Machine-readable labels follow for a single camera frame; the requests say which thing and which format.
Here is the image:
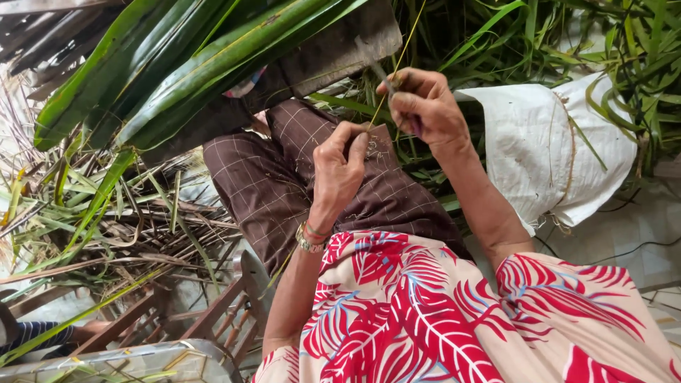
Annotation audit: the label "metal wrist watch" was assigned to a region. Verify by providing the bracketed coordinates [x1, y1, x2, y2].
[295, 222, 331, 254]

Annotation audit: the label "bundle of broad green leaves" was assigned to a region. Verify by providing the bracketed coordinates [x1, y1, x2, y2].
[33, 0, 373, 153]

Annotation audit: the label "person's left hand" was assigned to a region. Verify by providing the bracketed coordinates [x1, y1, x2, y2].
[308, 121, 371, 231]

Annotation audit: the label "black cable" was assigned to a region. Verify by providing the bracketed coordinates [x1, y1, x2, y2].
[533, 235, 681, 267]

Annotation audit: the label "brown checked trousers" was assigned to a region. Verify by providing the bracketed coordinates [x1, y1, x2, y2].
[202, 98, 474, 278]

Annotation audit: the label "brown wooden chair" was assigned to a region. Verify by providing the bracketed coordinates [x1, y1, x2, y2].
[69, 250, 275, 369]

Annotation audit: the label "metal box with gold trim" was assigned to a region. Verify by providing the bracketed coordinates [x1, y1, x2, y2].
[0, 339, 243, 383]

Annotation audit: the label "small grey-bladed knife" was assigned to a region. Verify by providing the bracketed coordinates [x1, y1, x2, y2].
[354, 34, 425, 140]

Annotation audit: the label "heap of green leaf strips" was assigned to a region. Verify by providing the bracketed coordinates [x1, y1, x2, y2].
[308, 0, 681, 213]

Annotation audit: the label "red and green bracelet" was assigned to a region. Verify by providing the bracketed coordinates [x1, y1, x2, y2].
[304, 220, 334, 241]

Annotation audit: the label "yellow palm leaf midrib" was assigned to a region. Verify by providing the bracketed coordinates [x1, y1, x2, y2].
[366, 0, 427, 132]

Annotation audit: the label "white woven sack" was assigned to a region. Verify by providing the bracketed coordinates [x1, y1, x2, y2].
[454, 71, 638, 237]

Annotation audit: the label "person's right hand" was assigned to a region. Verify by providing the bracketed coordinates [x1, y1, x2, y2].
[375, 67, 472, 156]

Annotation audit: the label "colourful cloth piece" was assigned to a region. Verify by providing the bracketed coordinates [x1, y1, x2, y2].
[222, 66, 268, 100]

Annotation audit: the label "red floral shirt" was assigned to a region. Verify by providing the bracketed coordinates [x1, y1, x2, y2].
[252, 231, 681, 383]

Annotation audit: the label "heap of dry leaf stalks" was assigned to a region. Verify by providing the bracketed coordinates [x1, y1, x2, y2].
[0, 69, 247, 299]

